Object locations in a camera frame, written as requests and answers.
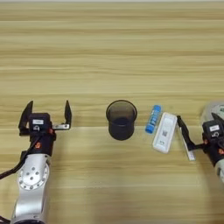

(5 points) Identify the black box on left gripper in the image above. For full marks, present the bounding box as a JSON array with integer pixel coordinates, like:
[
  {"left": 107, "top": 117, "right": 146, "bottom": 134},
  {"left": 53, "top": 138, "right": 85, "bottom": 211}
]
[{"left": 28, "top": 112, "right": 53, "bottom": 133}]

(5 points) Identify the white rectangular plastic case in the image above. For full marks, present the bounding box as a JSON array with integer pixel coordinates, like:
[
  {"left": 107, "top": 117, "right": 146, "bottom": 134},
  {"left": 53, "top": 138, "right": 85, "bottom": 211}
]
[{"left": 151, "top": 111, "right": 179, "bottom": 155}]

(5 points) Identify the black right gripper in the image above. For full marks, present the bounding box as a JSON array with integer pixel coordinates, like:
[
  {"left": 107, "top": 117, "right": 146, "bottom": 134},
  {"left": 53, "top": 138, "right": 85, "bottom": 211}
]
[{"left": 176, "top": 111, "right": 224, "bottom": 168}]

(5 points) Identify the white marker with black cap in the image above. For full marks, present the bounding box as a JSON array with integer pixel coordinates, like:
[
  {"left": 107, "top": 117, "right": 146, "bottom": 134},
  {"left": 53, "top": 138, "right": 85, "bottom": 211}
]
[{"left": 178, "top": 128, "right": 196, "bottom": 162}]

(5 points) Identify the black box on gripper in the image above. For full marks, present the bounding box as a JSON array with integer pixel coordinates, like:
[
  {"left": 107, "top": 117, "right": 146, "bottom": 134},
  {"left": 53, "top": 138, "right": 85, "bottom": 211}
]
[
  {"left": 28, "top": 112, "right": 53, "bottom": 133},
  {"left": 201, "top": 119, "right": 224, "bottom": 138}
]

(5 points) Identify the blue glue stick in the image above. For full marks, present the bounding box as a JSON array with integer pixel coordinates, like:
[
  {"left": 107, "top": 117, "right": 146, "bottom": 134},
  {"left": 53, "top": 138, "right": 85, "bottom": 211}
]
[{"left": 144, "top": 104, "right": 163, "bottom": 135}]

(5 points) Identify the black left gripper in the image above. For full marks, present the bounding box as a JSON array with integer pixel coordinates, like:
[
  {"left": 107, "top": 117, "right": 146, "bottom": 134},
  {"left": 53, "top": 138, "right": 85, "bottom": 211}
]
[{"left": 17, "top": 100, "right": 73, "bottom": 158}]

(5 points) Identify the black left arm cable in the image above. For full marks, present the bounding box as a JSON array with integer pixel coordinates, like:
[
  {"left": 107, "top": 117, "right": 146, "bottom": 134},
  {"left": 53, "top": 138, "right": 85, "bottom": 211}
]
[{"left": 0, "top": 135, "right": 42, "bottom": 224}]

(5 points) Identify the black mesh pen cup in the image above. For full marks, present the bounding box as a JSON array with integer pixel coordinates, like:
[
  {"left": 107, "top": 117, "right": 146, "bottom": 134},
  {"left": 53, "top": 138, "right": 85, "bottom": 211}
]
[{"left": 105, "top": 99, "right": 138, "bottom": 142}]

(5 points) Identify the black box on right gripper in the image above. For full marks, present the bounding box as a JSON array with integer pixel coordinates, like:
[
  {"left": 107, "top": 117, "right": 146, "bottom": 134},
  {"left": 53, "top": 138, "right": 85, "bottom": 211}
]
[{"left": 201, "top": 119, "right": 224, "bottom": 138}]

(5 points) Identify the clear tape roll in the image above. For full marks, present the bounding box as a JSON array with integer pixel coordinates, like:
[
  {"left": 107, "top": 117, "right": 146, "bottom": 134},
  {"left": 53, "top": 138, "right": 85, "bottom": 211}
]
[{"left": 200, "top": 101, "right": 224, "bottom": 125}]

